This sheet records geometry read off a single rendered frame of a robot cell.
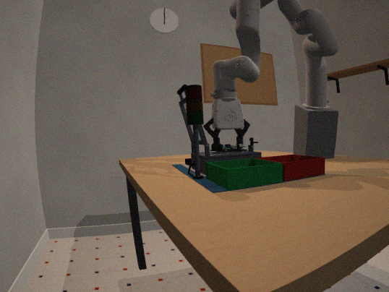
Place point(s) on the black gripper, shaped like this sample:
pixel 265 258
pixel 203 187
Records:
pixel 226 114

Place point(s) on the green bin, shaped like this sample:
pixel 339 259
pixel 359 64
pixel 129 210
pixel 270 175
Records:
pixel 255 172

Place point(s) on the red open-top bin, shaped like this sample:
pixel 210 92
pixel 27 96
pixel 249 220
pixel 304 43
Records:
pixel 299 166

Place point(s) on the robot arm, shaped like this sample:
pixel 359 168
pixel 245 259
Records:
pixel 322 42

